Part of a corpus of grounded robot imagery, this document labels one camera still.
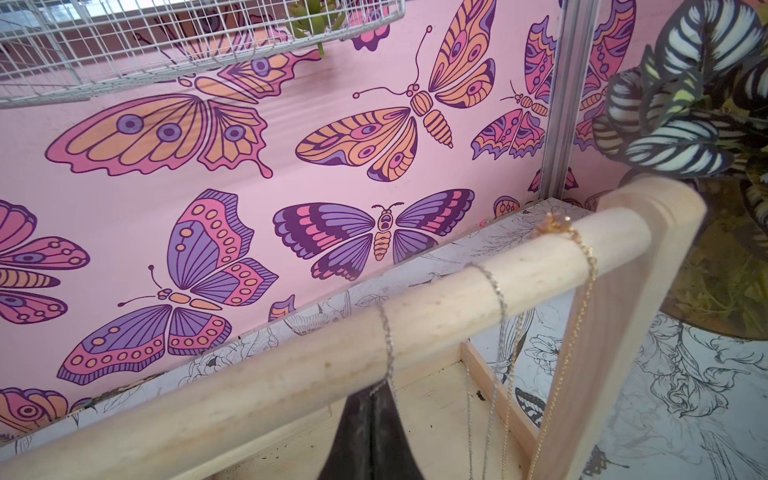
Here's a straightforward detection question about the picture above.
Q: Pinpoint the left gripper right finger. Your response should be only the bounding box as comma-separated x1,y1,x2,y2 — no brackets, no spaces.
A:
373,382,424,480

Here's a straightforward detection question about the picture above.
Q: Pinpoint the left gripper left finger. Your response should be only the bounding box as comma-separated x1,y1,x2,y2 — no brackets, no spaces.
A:
317,387,373,480

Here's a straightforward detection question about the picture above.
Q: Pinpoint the small succulent in basket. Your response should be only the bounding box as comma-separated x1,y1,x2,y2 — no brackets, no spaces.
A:
286,0,347,39

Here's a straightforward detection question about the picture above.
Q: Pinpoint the potted green leafy plant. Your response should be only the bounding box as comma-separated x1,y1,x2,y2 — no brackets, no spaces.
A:
579,1,767,340

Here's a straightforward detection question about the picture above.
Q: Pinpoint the gold necklace on stand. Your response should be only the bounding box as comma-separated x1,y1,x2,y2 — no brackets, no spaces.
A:
524,212,600,480

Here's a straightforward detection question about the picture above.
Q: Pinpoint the metal cage frame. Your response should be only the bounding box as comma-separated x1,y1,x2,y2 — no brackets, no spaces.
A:
539,0,601,200

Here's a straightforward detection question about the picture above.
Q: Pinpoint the white wire wall basket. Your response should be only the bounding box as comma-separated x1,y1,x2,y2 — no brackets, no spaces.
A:
1,1,406,109

